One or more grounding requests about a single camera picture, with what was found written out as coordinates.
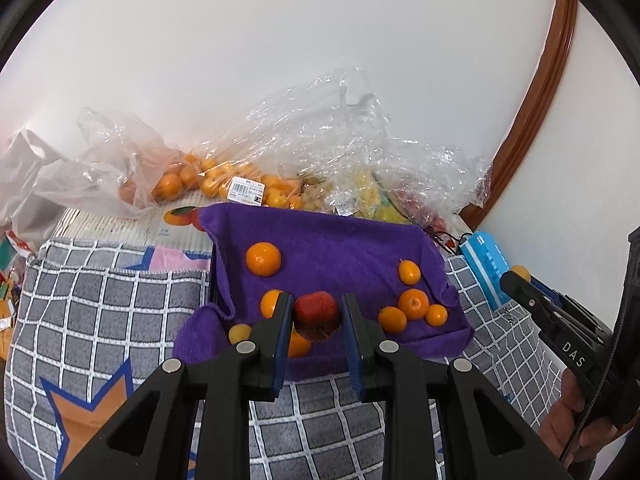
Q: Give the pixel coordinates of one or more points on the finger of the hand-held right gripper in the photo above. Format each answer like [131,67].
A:
[552,294]
[525,292]

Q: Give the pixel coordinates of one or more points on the large orange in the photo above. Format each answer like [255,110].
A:
[300,346]
[263,258]

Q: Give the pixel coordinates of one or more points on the grey checked blanket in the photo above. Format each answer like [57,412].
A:
[125,310]

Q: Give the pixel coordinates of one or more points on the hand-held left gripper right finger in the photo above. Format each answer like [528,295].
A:
[354,355]

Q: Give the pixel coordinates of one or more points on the thin clear bag of mandarins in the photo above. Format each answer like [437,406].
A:
[115,160]

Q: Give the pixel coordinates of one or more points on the person's right hand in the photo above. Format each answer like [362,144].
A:
[565,420]

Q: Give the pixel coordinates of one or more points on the white carton with orange print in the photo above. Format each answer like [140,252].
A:
[125,232]

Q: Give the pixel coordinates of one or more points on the labelled clear bag of mandarins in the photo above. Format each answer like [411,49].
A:
[240,175]

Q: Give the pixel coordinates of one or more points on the small yellow plum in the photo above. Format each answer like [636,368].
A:
[521,272]
[240,332]

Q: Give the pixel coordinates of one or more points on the small red apple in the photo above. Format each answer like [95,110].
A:
[315,315]

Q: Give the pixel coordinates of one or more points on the blue tissue pack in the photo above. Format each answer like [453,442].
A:
[482,260]

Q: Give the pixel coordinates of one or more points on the white plastic bag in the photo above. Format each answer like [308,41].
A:
[25,170]

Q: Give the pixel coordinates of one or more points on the clear bag of yellow produce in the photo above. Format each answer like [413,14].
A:
[325,125]

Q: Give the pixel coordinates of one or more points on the brown wooden door frame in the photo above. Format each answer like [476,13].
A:
[550,60]

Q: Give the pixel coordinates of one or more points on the purple towel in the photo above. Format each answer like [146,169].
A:
[340,250]

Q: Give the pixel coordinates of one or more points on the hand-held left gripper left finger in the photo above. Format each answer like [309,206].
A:
[282,350]

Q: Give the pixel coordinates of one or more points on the small mandarin orange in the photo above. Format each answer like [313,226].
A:
[270,302]
[436,314]
[391,319]
[409,271]
[413,304]

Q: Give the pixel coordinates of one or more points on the clear bag of red produce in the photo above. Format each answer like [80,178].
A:
[440,175]

